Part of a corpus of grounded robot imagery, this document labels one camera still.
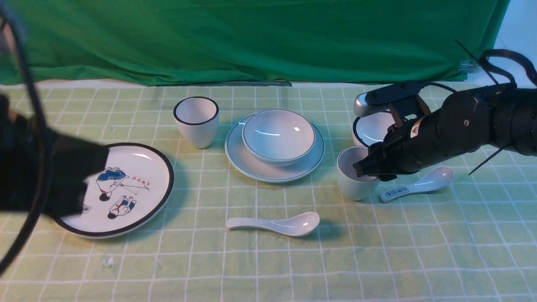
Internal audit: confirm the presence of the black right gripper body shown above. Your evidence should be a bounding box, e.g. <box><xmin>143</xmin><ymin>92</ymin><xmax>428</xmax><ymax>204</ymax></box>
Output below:
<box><xmin>368</xmin><ymin>113</ymin><xmax>445</xmax><ymax>182</ymax></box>

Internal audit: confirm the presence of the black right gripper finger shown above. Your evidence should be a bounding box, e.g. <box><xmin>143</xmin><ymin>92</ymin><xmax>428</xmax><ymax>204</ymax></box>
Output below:
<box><xmin>352</xmin><ymin>156</ymin><xmax>380</xmax><ymax>178</ymax></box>

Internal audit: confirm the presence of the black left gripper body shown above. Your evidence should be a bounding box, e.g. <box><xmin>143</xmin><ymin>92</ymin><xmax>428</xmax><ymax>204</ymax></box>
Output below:
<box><xmin>38</xmin><ymin>128</ymin><xmax>109</xmax><ymax>219</ymax></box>

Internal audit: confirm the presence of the white cup thin rim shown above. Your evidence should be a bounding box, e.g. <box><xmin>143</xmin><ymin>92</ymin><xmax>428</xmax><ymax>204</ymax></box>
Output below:
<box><xmin>337</xmin><ymin>146</ymin><xmax>380</xmax><ymax>201</ymax></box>

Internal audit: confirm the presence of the plain white spoon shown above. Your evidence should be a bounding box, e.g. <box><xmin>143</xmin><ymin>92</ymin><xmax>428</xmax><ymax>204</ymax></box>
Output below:
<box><xmin>226</xmin><ymin>212</ymin><xmax>321</xmax><ymax>237</ymax></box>

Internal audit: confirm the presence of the white bowl thin rim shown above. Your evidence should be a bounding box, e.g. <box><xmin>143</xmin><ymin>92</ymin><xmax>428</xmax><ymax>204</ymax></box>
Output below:
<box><xmin>242</xmin><ymin>109</ymin><xmax>316</xmax><ymax>167</ymax></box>

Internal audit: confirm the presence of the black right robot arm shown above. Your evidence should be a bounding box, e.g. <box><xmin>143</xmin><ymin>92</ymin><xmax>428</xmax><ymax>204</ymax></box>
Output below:
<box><xmin>353</xmin><ymin>81</ymin><xmax>537</xmax><ymax>182</ymax></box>

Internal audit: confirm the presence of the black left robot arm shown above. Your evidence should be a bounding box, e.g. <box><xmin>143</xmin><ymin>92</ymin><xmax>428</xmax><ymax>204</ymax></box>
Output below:
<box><xmin>0</xmin><ymin>94</ymin><xmax>109</xmax><ymax>218</ymax></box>

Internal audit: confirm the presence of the white bowl black rim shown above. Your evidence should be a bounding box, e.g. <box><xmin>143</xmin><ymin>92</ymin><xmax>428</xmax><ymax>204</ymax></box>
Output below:
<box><xmin>352</xmin><ymin>111</ymin><xmax>394</xmax><ymax>147</ymax></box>

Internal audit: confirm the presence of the illustrated plate black rim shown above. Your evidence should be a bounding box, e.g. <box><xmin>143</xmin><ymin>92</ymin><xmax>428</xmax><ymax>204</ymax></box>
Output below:
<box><xmin>55</xmin><ymin>143</ymin><xmax>174</xmax><ymax>239</ymax></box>

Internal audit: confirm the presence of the metal binder clip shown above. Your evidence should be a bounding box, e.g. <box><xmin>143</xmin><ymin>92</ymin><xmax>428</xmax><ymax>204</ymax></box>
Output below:
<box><xmin>458</xmin><ymin>59</ymin><xmax>479</xmax><ymax>75</ymax></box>

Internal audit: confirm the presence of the light green checkered tablecloth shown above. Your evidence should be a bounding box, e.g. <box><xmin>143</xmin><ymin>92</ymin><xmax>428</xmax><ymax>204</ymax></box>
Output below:
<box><xmin>1</xmin><ymin>85</ymin><xmax>537</xmax><ymax>302</ymax></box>

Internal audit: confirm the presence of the white cup black rim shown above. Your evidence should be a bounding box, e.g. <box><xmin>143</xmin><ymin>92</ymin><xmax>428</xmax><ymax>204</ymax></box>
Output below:
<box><xmin>173</xmin><ymin>97</ymin><xmax>220</xmax><ymax>149</ymax></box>

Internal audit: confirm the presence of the plain white plate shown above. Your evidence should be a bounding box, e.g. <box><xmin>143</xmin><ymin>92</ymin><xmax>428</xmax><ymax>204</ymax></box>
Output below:
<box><xmin>224</xmin><ymin>114</ymin><xmax>326</xmax><ymax>183</ymax></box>

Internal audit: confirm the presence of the green backdrop cloth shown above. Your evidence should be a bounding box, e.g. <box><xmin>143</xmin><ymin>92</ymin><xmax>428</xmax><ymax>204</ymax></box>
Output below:
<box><xmin>8</xmin><ymin>0</ymin><xmax>509</xmax><ymax>86</ymax></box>

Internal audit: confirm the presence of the white spoon printed handle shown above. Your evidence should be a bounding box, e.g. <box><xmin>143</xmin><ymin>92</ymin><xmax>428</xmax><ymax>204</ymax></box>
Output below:
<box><xmin>378</xmin><ymin>166</ymin><xmax>455</xmax><ymax>203</ymax></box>

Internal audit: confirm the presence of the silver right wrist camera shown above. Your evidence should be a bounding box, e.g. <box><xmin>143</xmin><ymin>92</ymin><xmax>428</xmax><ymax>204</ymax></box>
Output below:
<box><xmin>354</xmin><ymin>81</ymin><xmax>425</xmax><ymax>118</ymax></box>

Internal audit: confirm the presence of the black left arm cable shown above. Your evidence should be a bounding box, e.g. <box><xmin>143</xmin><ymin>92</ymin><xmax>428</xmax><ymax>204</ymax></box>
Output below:
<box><xmin>0</xmin><ymin>2</ymin><xmax>53</xmax><ymax>275</ymax></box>

